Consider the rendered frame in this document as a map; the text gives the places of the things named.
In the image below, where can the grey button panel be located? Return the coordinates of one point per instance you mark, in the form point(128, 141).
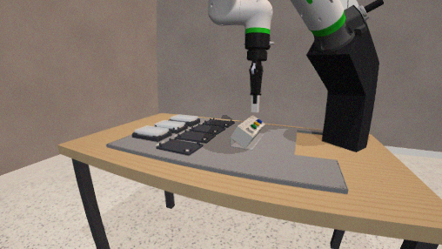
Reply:
point(245, 132)

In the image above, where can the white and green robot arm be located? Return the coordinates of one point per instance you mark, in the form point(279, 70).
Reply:
point(332, 26)

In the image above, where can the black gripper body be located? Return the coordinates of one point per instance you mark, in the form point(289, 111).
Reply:
point(255, 56)

